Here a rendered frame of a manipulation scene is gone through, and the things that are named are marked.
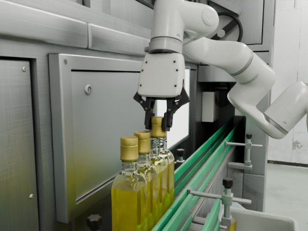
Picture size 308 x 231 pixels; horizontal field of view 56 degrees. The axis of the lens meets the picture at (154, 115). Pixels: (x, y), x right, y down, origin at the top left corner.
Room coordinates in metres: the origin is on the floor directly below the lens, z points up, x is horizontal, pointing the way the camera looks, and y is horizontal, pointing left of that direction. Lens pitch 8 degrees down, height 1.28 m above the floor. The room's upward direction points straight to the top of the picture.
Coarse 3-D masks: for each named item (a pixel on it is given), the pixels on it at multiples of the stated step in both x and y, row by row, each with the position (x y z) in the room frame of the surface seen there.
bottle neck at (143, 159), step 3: (138, 156) 0.58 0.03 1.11; (141, 156) 0.58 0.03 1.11; (144, 156) 0.58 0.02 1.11; (147, 156) 0.59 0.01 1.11; (138, 159) 0.58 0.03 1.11; (141, 159) 0.58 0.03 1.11; (144, 159) 0.58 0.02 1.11; (147, 159) 0.59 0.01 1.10; (138, 162) 0.58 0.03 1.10; (141, 162) 0.58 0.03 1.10; (144, 162) 0.58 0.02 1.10; (147, 162) 0.59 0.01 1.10
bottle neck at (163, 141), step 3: (159, 138) 0.69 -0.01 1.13; (162, 138) 0.69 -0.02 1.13; (165, 138) 0.70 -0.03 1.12; (159, 141) 0.69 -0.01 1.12; (162, 141) 0.69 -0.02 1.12; (165, 141) 0.70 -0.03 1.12; (159, 144) 0.69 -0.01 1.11; (162, 144) 0.69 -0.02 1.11; (165, 144) 0.70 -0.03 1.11; (159, 147) 0.69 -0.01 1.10; (162, 147) 0.69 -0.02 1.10; (165, 147) 0.70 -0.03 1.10; (159, 150) 0.69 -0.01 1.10; (162, 150) 0.69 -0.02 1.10; (165, 150) 0.69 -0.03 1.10
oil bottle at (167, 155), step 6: (168, 150) 0.71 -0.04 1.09; (162, 156) 0.68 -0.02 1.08; (168, 156) 0.68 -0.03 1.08; (168, 162) 0.67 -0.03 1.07; (174, 162) 0.71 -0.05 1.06; (168, 168) 0.67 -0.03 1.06; (168, 174) 0.67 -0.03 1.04; (168, 180) 0.67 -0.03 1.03; (168, 186) 0.67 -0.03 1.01; (168, 192) 0.67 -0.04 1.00; (168, 198) 0.67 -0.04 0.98; (168, 204) 0.67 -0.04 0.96
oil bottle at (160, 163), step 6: (150, 162) 0.63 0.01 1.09; (156, 162) 0.62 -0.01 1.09; (162, 162) 0.64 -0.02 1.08; (156, 168) 0.62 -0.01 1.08; (162, 168) 0.63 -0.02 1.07; (162, 174) 0.63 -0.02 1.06; (162, 180) 0.63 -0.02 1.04; (162, 186) 0.63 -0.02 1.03; (162, 192) 0.63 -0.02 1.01; (162, 198) 0.63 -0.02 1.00; (162, 204) 0.63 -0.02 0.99; (162, 210) 0.63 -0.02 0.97
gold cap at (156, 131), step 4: (152, 116) 0.65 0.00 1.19; (156, 116) 0.65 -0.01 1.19; (160, 116) 0.65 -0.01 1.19; (152, 120) 0.63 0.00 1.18; (156, 120) 0.63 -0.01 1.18; (160, 120) 0.63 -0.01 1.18; (152, 124) 0.63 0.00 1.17; (156, 124) 0.63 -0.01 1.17; (160, 124) 0.63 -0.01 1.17; (152, 128) 0.63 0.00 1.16; (156, 128) 0.63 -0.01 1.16; (160, 128) 0.63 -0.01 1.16; (152, 132) 0.63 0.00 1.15; (156, 132) 0.63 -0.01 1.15; (160, 132) 0.63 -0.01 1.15; (164, 132) 0.63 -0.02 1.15; (152, 136) 0.63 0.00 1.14; (156, 136) 0.63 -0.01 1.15; (160, 136) 0.63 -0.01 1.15; (164, 136) 0.63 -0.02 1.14
